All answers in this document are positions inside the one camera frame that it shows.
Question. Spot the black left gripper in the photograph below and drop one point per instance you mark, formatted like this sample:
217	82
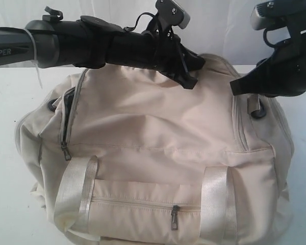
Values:
160	54

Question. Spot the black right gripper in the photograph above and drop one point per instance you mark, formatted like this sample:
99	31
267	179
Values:
282	74

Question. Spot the cream duffel bag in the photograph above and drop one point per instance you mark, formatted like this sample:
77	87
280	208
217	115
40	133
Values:
127	156

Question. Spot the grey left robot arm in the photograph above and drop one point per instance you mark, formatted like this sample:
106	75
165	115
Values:
91	42

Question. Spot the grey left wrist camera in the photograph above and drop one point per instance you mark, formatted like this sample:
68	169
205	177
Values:
172	14

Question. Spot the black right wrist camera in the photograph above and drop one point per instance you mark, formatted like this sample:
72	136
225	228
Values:
273	15

